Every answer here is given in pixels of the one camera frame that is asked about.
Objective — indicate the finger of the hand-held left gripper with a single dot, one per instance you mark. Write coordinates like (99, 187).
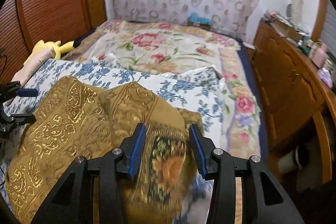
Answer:
(21, 119)
(27, 92)

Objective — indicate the beige pillow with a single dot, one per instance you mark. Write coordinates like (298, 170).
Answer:
(31, 66)

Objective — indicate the floral bed blanket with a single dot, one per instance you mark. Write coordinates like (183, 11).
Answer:
(157, 48)

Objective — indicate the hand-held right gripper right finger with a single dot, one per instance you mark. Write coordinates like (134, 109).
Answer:
(198, 153)

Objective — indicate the small blue cloth item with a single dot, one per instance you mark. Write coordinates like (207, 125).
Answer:
(199, 19)

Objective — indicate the wooden window frame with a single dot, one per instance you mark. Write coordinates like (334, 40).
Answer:
(319, 16)

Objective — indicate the purple small container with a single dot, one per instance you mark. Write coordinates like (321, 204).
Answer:
(327, 78)

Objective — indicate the pink bottle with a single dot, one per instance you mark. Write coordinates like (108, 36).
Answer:
(320, 56)

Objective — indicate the yellow plush toy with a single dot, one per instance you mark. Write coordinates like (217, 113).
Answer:
(47, 48)

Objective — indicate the dark blue mattress sheet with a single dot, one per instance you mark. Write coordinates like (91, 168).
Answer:
(258, 108)

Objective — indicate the wooden headboard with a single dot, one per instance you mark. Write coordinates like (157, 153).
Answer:
(52, 3)

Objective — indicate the gold patterned brown garment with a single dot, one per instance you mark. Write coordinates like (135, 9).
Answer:
(65, 134)

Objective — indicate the cardboard box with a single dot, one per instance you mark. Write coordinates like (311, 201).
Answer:
(287, 29)

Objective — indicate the white cylindrical bin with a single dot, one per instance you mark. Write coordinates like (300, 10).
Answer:
(288, 162)

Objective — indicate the wooden cabinet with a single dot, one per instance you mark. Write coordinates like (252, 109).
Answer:
(283, 87)

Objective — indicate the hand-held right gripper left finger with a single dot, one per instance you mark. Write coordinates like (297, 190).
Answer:
(136, 150)

